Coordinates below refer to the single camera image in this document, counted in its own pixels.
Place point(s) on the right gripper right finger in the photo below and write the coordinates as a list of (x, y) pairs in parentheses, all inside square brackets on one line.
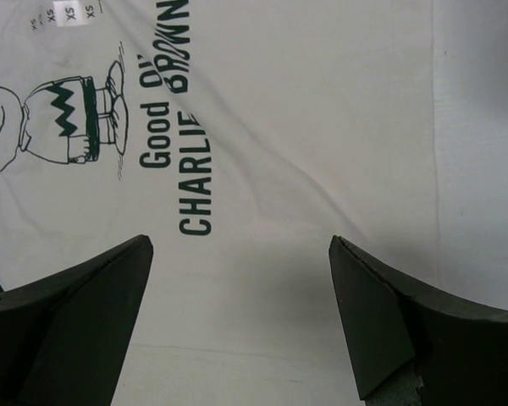
[(414, 344)]

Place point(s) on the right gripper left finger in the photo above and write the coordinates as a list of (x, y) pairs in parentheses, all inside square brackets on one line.
[(63, 338)]

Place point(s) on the white green raglan t shirt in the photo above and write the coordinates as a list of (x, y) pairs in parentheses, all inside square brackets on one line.
[(240, 136)]

